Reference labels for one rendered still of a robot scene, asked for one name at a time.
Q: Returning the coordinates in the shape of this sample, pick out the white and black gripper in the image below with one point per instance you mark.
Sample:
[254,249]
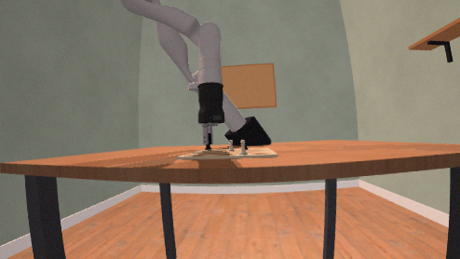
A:
[210,97]

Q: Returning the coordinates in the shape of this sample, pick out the brown and cream chessboard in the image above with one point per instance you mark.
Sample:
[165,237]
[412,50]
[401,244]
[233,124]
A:
[224,153]

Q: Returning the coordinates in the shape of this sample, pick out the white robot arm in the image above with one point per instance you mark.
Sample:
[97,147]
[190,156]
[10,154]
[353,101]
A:
[207,38]

